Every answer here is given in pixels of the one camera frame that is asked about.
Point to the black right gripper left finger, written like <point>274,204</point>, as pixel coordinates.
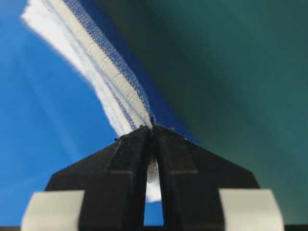
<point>102,192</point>

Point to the blue table cloth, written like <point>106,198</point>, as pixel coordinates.
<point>50,116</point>

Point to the white blue striped towel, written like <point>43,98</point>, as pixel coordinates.
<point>70,29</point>

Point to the green backdrop sheet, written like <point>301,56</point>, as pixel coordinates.
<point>236,73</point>

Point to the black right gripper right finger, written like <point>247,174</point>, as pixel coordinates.
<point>204,192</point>

